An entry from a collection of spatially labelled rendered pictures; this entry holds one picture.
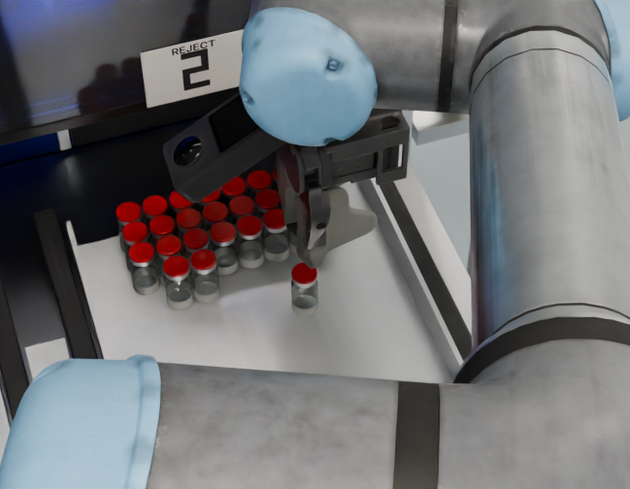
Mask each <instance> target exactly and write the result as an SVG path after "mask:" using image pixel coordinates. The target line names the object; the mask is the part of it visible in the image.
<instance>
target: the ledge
mask: <svg viewBox="0 0 630 489"><path fill-rule="evenodd" d="M466 133H469V115H468V114H452V113H436V112H421V111H414V113H413V126H412V137H413V139H414V142H415V144H416V145H417V146H420V145H423V144H427V143H431V142H435V141H439V140H442V139H446V138H450V137H454V136H458V135H462V134H466Z"/></svg>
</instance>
